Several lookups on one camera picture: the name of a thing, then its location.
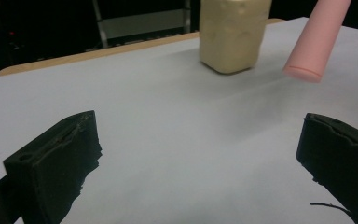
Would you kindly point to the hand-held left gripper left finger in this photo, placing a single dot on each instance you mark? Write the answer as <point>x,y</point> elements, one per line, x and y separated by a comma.
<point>49,174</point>

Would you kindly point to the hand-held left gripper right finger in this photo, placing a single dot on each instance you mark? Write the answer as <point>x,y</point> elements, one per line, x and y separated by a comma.
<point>345,161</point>

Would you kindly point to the beige square cup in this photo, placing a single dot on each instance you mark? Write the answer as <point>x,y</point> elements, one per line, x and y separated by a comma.
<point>233,34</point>

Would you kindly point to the wooden table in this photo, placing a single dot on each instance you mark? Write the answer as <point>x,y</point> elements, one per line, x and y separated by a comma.
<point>90,54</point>

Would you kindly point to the white metal stand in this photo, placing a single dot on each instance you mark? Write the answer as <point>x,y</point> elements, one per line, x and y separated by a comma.
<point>143,23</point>

